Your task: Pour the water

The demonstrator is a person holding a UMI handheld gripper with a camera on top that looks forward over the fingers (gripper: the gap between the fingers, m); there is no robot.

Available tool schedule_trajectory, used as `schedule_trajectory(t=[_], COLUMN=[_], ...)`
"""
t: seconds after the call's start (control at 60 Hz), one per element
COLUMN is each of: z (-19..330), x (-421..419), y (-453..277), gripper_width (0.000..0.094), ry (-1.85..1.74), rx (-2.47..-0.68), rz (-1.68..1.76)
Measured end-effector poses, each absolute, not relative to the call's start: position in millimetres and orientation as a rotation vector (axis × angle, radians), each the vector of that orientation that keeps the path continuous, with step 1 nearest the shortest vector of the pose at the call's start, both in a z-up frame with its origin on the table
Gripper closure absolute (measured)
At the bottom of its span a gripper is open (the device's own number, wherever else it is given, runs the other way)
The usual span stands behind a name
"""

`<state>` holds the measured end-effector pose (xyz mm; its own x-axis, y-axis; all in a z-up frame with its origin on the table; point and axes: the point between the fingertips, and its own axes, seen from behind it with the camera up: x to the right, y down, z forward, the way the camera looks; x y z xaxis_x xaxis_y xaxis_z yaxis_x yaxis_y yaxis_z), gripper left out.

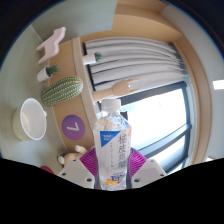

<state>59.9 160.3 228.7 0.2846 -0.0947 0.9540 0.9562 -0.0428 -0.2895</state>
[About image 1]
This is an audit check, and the tall green cactus figure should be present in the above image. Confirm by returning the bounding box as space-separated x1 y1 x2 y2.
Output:
40 75 84 107

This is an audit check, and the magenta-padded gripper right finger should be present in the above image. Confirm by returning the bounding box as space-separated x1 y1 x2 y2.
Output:
128 146 168 188

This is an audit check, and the grey-white curtain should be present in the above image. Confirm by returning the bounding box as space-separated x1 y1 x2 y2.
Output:
83 36 186 93

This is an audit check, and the dark-framed window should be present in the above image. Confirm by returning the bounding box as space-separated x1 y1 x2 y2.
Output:
96 81 198 174

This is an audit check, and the beige mouse plush toy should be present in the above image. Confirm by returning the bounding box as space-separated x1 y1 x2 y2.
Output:
57 144 88 167

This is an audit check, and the clear plastic water bottle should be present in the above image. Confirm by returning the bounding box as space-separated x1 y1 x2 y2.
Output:
92 98 133 192

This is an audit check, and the wooden ledge panel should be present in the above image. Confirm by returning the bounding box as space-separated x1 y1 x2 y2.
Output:
48 36 101 158

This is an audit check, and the green desk partition panel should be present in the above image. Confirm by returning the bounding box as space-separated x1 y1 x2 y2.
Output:
29 0 118 43

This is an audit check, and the round purple number sign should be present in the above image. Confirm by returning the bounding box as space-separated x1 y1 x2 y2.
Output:
61 114 86 141

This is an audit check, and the ceiling light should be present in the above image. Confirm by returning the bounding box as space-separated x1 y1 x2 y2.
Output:
213 79 224 90

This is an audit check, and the pink horse figure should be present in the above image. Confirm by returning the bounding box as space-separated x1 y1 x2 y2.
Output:
35 26 67 65

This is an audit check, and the white and yellow cup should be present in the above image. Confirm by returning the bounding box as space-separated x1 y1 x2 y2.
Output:
11 97 48 142

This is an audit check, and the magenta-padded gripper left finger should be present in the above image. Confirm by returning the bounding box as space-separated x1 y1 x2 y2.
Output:
56 146 100 189

